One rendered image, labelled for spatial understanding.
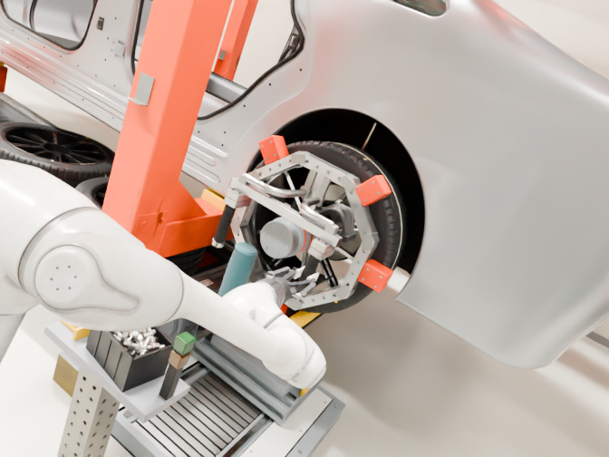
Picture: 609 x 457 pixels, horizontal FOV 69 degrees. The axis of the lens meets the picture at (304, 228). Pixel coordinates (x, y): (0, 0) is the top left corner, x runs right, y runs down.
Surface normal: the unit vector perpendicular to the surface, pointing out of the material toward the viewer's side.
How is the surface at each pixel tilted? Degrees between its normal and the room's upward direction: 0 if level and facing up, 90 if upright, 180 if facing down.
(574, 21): 90
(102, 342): 90
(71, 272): 65
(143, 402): 0
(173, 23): 90
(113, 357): 90
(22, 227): 58
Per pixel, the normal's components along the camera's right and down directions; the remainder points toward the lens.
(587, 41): -0.43, 0.15
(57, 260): 0.00, -0.07
